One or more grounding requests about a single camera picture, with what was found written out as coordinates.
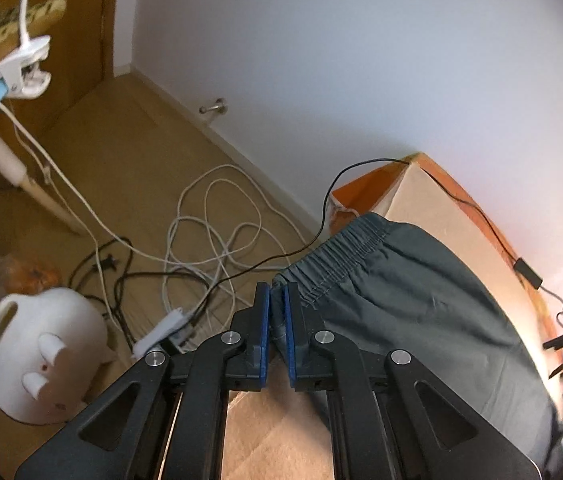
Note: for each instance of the spotted patterned cloth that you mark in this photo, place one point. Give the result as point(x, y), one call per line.
point(21, 17)

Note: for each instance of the wooden door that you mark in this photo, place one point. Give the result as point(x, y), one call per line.
point(81, 35)

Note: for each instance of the beige bed blanket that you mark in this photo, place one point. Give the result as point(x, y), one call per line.
point(451, 210)

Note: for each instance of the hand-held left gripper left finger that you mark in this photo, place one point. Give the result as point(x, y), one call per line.
point(263, 330)

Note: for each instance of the white clip lamp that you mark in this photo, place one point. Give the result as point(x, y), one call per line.
point(21, 60)

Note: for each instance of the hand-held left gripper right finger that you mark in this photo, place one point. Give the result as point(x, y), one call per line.
point(289, 332)

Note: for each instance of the white plastic jug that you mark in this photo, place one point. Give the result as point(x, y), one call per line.
point(56, 320)

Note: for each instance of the clear plastic bag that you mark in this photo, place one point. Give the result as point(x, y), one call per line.
point(21, 272)

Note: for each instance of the white power strip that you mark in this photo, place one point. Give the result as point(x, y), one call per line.
point(161, 327)

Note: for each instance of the metal door stop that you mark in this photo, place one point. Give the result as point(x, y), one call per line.
point(211, 108)

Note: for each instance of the dark grey pants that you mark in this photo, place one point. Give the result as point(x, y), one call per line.
point(411, 300)

